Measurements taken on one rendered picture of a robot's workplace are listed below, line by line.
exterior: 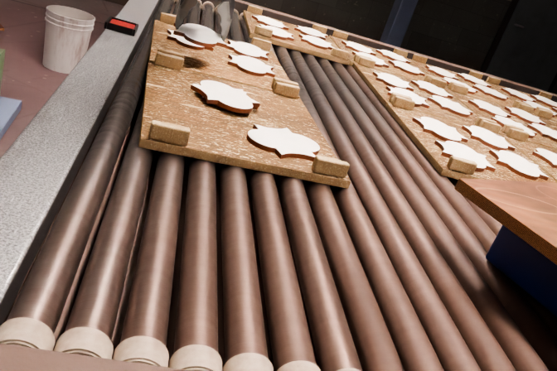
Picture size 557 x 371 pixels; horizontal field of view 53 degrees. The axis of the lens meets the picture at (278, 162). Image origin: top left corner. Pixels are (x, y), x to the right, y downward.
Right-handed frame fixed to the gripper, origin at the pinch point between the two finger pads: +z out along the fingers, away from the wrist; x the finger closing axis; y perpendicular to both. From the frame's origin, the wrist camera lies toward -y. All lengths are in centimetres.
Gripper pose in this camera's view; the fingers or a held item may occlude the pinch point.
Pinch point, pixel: (200, 33)
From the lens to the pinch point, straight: 131.6
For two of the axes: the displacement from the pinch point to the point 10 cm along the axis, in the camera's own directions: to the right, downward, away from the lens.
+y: -1.6, -4.3, 8.9
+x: -9.4, -2.0, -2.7
